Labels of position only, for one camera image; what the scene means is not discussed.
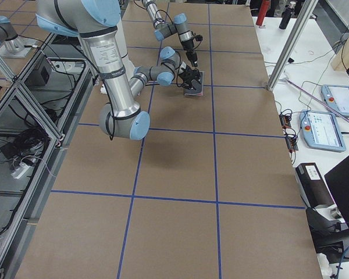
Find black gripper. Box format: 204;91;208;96
177;52;202;91
181;40;195;62

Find pink towel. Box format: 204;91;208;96
183;71;204;96

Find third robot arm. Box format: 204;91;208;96
0;16;38;59

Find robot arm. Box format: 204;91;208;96
36;1;203;140
141;1;203;67

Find red bottle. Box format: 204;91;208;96
255;0;270;27

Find white grabber stick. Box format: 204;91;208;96
282;76;349;130

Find black bottle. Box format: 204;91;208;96
279;1;297;30

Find near teach pendant tablet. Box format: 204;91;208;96
300;110;346;152

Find teach pendant tablet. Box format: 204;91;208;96
321;85;349;117
300;110;346;152

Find far teach pendant tablet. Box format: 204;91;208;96
321;85;349;117

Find black brown box device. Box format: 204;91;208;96
295;163;334;209

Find black monitor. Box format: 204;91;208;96
325;155;349;225

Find white power strip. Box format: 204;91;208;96
11;162;31;180

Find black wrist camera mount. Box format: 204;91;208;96
177;66;202;90
193;33;203;42

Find aluminium frame post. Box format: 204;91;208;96
266;0;318;91

